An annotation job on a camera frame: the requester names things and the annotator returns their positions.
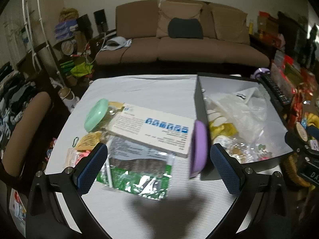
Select brown sofa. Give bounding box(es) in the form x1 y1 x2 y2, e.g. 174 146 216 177
95 0 271 68

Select purple headphones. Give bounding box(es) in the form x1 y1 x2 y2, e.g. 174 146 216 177
253 68 271 78

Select yellow packet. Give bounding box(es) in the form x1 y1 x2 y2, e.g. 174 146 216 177
209 121 237 138

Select clear plastic bag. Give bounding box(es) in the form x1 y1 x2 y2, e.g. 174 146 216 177
204 87 271 140

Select flat white carton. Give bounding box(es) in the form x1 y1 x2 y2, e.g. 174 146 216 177
110 103 195 158

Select brown chair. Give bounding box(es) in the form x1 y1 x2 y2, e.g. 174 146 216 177
0 91 53 177

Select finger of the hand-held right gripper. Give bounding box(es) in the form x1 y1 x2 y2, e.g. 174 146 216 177
285 130 319 155

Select round metal tin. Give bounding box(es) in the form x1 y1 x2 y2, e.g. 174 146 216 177
61 40 74 55

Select lime green bag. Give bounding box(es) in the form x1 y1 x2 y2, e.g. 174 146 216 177
70 61 94 77

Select black speaker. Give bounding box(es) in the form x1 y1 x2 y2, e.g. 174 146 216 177
76 14 93 39
93 9 108 33

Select black remote control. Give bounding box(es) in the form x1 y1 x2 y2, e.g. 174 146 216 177
259 73 292 105

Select black storage box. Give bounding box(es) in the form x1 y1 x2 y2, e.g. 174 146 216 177
193 73 294 181

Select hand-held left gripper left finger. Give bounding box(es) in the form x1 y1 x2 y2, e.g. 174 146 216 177
25 142 111 239

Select purple plate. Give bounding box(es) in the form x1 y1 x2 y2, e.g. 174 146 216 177
189 120 208 178

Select shelf of red packages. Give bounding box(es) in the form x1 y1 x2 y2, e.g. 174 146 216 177
257 11 286 53

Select pile of clothes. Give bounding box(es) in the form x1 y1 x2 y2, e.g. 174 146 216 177
0 62 38 140

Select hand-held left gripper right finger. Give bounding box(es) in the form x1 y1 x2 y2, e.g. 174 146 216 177
210 143 294 239

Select dark cushion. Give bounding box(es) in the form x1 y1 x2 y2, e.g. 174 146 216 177
168 17 204 39

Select stack of blue boxes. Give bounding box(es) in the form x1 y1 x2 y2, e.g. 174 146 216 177
54 20 79 40

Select tan pillow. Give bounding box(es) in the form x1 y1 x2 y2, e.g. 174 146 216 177
156 0 203 39

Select green foil packet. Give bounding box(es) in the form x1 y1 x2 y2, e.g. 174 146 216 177
96 137 173 201

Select white cap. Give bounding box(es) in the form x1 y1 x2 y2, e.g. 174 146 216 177
103 36 132 51

